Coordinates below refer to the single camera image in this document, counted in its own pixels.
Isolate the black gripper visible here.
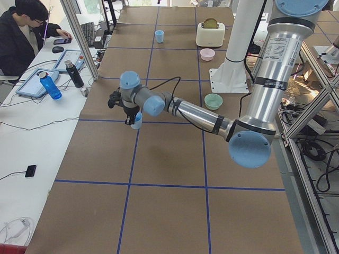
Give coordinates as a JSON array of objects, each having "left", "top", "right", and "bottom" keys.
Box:
[{"left": 123, "top": 106, "right": 139, "bottom": 125}]

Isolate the light blue plastic cup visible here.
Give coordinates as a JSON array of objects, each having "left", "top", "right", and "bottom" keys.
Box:
[{"left": 131, "top": 111, "right": 142, "bottom": 130}]

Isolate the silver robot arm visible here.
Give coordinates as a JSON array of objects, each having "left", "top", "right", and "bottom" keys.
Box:
[{"left": 118, "top": 1, "right": 327, "bottom": 168}]

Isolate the small metal cylinder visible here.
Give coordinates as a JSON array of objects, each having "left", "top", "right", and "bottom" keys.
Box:
[{"left": 79, "top": 86, "right": 89, "bottom": 97}]

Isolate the black thermos bottle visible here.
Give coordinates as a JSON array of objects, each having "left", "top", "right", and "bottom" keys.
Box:
[{"left": 65, "top": 60, "right": 84, "bottom": 88}]

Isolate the teach pendant tablet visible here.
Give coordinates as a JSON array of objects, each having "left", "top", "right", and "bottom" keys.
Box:
[
  {"left": 53, "top": 50, "right": 84, "bottom": 73},
  {"left": 16, "top": 68, "right": 59, "bottom": 98}
]

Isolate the green bowl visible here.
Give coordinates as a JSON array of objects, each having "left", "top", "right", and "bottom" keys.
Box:
[{"left": 204, "top": 93, "right": 223, "bottom": 110}]

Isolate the blue water bottle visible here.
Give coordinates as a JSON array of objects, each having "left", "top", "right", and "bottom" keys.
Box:
[{"left": 38, "top": 71, "right": 62, "bottom": 100}]

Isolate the black keyboard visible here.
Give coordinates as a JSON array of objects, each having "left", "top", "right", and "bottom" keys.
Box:
[{"left": 80, "top": 22, "right": 95, "bottom": 47}]

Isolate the pink bowl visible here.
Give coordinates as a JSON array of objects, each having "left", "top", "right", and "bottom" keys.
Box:
[{"left": 200, "top": 48, "right": 215, "bottom": 61}]

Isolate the black computer mouse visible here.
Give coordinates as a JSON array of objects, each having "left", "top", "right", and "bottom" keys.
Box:
[{"left": 52, "top": 46, "right": 64, "bottom": 53}]

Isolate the black smartphone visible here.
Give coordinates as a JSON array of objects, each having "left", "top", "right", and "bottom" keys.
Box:
[{"left": 53, "top": 38, "right": 72, "bottom": 45}]

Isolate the small black puck device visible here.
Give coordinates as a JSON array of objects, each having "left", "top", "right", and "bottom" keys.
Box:
[{"left": 25, "top": 165, "right": 37, "bottom": 178}]

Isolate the cream toaster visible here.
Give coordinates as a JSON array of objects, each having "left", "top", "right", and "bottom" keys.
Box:
[{"left": 195, "top": 22, "right": 225, "bottom": 47}]

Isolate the toast slice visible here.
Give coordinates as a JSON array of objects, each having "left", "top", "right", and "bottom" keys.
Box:
[{"left": 202, "top": 18, "right": 219, "bottom": 29}]

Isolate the seated person dark jacket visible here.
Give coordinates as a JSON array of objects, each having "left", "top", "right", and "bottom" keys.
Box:
[{"left": 1, "top": 0, "right": 72, "bottom": 77}]

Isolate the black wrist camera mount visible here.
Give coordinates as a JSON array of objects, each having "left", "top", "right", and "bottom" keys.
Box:
[{"left": 108, "top": 90, "right": 123, "bottom": 108}]

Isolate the white camera pole base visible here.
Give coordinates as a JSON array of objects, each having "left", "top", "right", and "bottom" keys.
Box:
[{"left": 210, "top": 0, "right": 266, "bottom": 93}]

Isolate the aluminium frame post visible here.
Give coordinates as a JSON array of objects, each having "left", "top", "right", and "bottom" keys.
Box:
[{"left": 60, "top": 0, "right": 99, "bottom": 81}]

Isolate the white charger cable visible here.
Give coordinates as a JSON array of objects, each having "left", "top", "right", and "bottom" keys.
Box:
[{"left": 0, "top": 216, "right": 34, "bottom": 246}]

